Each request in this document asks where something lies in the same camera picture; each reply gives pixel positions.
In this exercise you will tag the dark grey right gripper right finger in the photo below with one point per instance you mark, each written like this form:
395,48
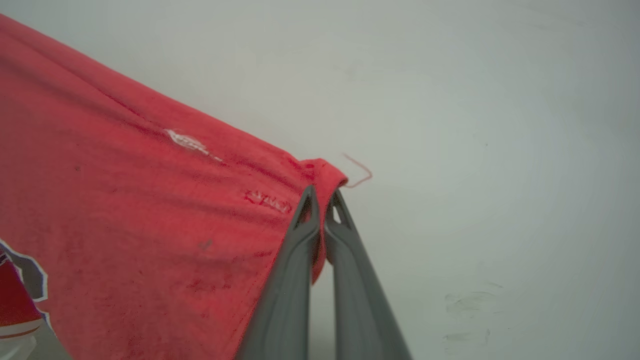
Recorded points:
357,305

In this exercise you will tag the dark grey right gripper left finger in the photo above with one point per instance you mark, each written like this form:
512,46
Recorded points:
287,295

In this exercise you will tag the red printed garment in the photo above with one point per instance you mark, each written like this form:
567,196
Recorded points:
140,215

